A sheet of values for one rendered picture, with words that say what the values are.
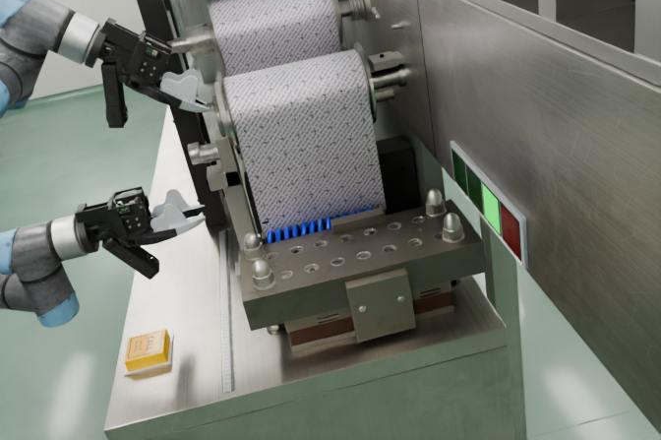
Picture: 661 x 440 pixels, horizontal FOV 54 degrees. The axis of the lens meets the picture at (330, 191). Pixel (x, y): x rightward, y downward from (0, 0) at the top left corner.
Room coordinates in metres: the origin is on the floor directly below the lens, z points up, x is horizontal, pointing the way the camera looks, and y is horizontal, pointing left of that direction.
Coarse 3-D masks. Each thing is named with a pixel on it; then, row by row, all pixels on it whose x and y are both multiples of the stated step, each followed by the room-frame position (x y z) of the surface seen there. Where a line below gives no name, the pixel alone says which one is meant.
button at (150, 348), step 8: (136, 336) 0.97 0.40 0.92; (144, 336) 0.96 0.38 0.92; (152, 336) 0.96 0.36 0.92; (160, 336) 0.95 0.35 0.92; (168, 336) 0.97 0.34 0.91; (128, 344) 0.95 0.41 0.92; (136, 344) 0.94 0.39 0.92; (144, 344) 0.94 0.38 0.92; (152, 344) 0.93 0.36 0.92; (160, 344) 0.93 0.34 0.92; (168, 344) 0.95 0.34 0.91; (128, 352) 0.92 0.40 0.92; (136, 352) 0.92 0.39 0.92; (144, 352) 0.91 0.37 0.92; (152, 352) 0.91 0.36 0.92; (160, 352) 0.91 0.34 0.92; (128, 360) 0.90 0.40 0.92; (136, 360) 0.90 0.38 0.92; (144, 360) 0.90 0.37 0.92; (152, 360) 0.90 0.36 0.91; (160, 360) 0.91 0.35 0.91; (128, 368) 0.90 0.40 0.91; (136, 368) 0.90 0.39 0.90
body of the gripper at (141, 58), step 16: (112, 32) 1.09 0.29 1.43; (128, 32) 1.09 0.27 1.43; (144, 32) 1.13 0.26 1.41; (96, 48) 1.07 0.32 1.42; (112, 48) 1.09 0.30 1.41; (128, 48) 1.09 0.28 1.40; (144, 48) 1.07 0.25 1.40; (160, 48) 1.12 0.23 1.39; (128, 64) 1.09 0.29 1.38; (144, 64) 1.08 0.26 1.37; (160, 64) 1.07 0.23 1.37; (128, 80) 1.07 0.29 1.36; (144, 80) 1.07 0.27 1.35
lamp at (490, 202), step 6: (486, 192) 0.73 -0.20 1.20; (486, 198) 0.73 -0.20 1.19; (492, 198) 0.71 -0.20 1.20; (486, 204) 0.74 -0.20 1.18; (492, 204) 0.71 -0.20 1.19; (486, 210) 0.74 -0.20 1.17; (492, 210) 0.72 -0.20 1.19; (498, 210) 0.70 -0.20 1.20; (486, 216) 0.74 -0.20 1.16; (492, 216) 0.72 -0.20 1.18; (498, 216) 0.70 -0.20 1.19; (492, 222) 0.72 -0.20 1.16; (498, 222) 0.70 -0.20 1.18; (498, 228) 0.70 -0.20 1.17
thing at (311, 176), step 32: (352, 128) 1.07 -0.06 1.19; (256, 160) 1.05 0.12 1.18; (288, 160) 1.06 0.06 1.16; (320, 160) 1.06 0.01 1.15; (352, 160) 1.07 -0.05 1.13; (256, 192) 1.05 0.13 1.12; (288, 192) 1.06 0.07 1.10; (320, 192) 1.06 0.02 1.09; (352, 192) 1.07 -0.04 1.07; (288, 224) 1.06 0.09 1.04
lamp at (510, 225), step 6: (504, 210) 0.68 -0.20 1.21; (504, 216) 0.68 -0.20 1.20; (510, 216) 0.66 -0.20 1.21; (504, 222) 0.68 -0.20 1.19; (510, 222) 0.66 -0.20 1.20; (516, 222) 0.64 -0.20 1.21; (504, 228) 0.68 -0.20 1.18; (510, 228) 0.66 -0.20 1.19; (516, 228) 0.64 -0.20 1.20; (504, 234) 0.68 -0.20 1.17; (510, 234) 0.66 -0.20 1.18; (516, 234) 0.64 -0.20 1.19; (510, 240) 0.66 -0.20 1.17; (516, 240) 0.64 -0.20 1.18; (510, 246) 0.66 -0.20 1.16; (516, 246) 0.64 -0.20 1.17; (516, 252) 0.64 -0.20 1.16
